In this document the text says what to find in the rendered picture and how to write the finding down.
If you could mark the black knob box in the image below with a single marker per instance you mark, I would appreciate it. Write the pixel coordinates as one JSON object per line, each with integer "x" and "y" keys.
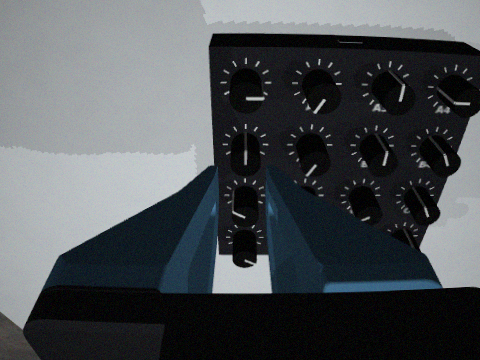
{"x": 360, "y": 79}

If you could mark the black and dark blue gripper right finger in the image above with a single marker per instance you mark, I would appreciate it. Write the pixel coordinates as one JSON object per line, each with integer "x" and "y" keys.
{"x": 333, "y": 251}

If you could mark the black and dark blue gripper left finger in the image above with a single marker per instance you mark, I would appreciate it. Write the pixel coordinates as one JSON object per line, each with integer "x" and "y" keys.
{"x": 155, "y": 247}

